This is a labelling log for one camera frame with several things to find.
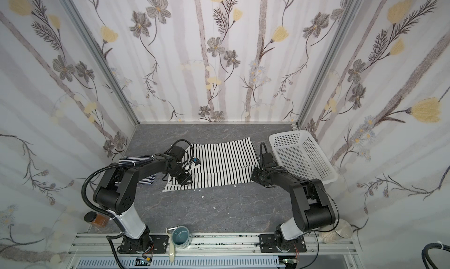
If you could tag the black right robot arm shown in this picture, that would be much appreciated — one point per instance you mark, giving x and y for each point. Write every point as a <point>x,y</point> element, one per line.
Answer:
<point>311,205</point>

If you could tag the black white striped tank top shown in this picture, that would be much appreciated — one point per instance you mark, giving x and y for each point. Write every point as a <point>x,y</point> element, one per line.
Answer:
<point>227,163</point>

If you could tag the spice jar with dark lid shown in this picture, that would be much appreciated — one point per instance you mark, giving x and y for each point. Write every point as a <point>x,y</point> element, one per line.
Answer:
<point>96,219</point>

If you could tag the cream vegetable peeler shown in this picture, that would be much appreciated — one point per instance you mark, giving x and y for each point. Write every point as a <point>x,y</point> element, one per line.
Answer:
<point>169,233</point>

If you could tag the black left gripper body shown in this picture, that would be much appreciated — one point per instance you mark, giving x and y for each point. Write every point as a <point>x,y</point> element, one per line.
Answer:
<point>181,174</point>

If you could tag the clear jar with metal lid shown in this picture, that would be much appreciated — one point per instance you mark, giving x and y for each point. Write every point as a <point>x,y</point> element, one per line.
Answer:
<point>334,234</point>

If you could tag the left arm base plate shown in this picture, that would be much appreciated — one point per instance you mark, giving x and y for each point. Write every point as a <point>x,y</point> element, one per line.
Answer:
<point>149,243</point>

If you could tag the aluminium frame rail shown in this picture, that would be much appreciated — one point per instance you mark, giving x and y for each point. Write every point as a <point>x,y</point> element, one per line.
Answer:
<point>220,244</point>

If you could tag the white vented cable duct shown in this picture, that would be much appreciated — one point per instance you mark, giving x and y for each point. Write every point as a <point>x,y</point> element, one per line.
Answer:
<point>209,262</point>

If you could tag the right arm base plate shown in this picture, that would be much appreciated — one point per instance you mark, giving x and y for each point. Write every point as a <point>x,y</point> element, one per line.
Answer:
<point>275,243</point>

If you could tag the blue white striped tank top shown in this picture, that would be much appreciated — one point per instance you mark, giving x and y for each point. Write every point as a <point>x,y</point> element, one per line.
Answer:
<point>137,164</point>

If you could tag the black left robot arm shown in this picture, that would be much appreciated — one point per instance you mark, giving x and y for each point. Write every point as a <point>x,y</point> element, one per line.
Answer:
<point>115,194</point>

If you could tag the white plastic laundry basket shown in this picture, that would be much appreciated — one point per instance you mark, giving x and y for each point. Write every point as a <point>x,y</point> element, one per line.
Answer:
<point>301,155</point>

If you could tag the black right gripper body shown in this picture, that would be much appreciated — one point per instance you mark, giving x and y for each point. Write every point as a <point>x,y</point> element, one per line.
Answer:
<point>259,174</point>

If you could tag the teal mug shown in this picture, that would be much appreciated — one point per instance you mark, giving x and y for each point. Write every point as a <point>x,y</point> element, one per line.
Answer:
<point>181,237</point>

